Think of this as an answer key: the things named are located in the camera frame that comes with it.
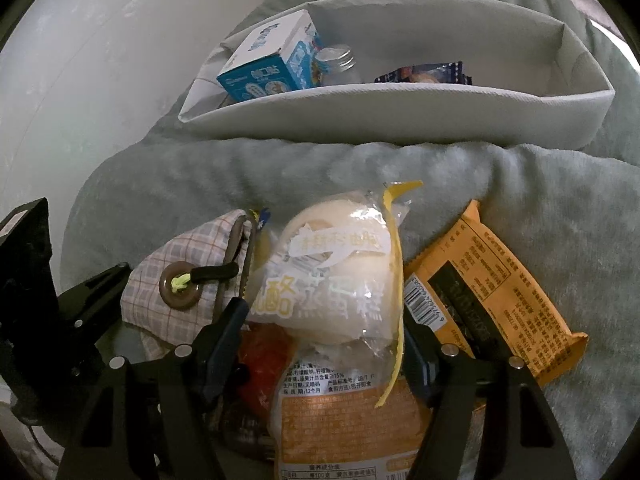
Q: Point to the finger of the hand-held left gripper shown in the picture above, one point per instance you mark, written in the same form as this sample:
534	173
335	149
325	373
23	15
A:
90	310

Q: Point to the grey fleece blanket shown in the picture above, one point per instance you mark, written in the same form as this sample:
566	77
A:
200	175

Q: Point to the glass jar with metal lid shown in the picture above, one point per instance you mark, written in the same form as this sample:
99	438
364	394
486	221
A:
335	60

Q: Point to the clear steamed cake packet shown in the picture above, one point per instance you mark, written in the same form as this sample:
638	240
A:
330	270

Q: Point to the blue and white carton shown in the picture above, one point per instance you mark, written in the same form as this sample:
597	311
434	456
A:
270	80

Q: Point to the orange snack packet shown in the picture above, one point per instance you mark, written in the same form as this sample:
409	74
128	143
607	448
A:
510	290

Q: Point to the orange and white drink pouch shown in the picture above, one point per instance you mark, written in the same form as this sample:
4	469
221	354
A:
330	410

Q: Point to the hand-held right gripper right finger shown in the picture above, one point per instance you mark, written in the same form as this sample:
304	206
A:
420	360

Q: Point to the grey fabric storage box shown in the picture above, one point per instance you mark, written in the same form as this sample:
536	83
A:
400	115

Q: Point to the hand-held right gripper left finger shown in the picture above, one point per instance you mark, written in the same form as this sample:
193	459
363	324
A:
225	335

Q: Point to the blue snack packet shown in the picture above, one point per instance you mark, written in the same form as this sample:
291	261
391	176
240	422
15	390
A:
425	74
261	216

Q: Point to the red snack packet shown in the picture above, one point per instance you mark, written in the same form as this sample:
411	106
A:
265	365

